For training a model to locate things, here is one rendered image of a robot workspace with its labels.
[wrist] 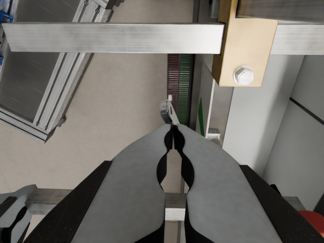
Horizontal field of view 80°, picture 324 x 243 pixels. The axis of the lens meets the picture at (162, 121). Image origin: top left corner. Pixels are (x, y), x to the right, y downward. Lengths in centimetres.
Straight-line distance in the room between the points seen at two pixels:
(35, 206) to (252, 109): 48
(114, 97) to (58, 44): 94
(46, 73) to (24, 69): 10
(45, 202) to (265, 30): 38
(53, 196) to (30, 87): 79
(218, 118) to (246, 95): 11
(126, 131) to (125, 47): 107
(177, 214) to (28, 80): 93
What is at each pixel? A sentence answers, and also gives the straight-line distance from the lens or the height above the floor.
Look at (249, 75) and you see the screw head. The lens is 23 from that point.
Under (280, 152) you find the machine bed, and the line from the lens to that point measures 58.
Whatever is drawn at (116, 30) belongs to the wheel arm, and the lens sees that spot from 24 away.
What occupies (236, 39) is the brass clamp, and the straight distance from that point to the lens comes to 23.
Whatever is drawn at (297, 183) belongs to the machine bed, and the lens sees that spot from 53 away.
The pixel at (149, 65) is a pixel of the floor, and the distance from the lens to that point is 109.
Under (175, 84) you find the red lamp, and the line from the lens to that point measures 37.
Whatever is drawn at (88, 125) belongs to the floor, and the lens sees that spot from 134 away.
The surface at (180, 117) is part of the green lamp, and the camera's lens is 40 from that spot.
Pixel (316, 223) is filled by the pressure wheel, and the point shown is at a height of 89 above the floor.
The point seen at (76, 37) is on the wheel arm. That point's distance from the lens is 25.
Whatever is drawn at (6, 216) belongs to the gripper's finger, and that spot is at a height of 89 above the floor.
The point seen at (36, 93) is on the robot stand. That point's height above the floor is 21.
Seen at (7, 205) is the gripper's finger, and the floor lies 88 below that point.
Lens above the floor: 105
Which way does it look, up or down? 60 degrees down
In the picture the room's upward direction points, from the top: 175 degrees counter-clockwise
